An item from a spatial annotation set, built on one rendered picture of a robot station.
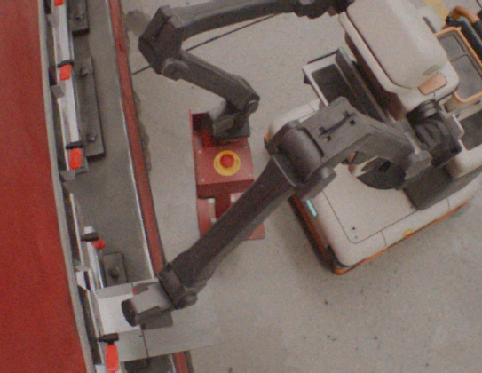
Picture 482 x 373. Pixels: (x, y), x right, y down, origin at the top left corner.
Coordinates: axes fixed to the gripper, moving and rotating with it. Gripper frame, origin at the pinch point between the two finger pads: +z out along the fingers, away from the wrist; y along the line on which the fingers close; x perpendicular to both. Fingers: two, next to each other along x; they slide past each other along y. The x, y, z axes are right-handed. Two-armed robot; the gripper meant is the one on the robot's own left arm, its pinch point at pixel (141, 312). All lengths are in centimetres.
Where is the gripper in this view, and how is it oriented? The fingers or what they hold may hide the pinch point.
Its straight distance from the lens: 143.9
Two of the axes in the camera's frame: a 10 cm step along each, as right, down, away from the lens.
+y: 2.2, 9.3, -2.8
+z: -4.7, 3.5, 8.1
